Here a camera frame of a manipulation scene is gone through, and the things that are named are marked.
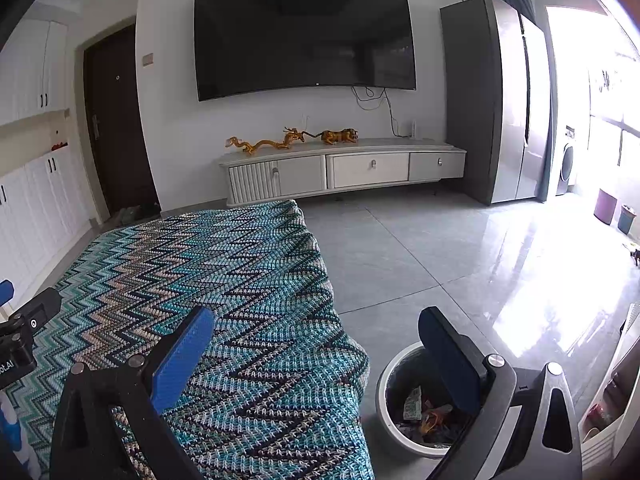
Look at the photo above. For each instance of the white television cabinet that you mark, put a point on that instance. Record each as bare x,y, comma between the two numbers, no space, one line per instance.
370,170

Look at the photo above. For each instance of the grey double-door fridge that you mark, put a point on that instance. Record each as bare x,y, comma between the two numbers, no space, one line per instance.
485,100

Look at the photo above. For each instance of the white ribbed shelf unit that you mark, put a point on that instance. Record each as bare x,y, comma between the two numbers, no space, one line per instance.
600,450

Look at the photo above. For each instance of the white round trash bin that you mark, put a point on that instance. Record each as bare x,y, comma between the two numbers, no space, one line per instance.
382,400

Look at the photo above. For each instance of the teal bin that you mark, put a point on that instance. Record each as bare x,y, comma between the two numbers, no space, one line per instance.
626,220

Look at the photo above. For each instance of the small dark floor object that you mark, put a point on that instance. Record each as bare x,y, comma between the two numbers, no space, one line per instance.
635,255

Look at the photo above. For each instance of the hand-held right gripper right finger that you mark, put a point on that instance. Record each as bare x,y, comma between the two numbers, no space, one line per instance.
450,360

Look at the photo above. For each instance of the person's left hand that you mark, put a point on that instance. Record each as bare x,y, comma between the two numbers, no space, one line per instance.
7,425

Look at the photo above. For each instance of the wall light switch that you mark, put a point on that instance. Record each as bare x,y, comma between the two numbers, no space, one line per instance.
147,59

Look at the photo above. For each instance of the white washing machine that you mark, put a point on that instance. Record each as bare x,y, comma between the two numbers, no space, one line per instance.
567,165

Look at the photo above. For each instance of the zigzag knitted blanket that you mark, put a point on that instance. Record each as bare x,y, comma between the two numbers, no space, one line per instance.
225,285

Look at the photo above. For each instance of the green slippers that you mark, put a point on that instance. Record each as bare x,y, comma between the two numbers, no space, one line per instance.
129,213

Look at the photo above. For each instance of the black bin liner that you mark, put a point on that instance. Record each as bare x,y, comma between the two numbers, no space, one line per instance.
405,375

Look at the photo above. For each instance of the golden dragon figurine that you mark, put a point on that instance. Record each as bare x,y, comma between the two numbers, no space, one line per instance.
270,142

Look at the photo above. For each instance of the dark brown door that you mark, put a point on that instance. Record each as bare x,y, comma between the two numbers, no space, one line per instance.
120,125

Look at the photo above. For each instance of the green printed wrapper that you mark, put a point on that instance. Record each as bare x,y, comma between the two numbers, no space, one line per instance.
412,405

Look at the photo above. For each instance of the white router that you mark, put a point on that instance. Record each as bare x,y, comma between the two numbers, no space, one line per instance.
413,130

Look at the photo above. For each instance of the wall-mounted black television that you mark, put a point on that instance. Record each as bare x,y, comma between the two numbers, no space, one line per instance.
305,40

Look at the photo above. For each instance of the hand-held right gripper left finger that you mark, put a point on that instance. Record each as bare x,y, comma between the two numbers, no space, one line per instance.
182,360

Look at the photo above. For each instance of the orange wrapper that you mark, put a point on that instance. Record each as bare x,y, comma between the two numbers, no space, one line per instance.
432,417

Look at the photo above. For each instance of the golden tiger figurine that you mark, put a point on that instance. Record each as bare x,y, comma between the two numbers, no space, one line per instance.
340,136

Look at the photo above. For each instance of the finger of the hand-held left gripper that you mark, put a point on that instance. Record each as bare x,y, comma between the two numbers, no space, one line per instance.
42,310
5,292

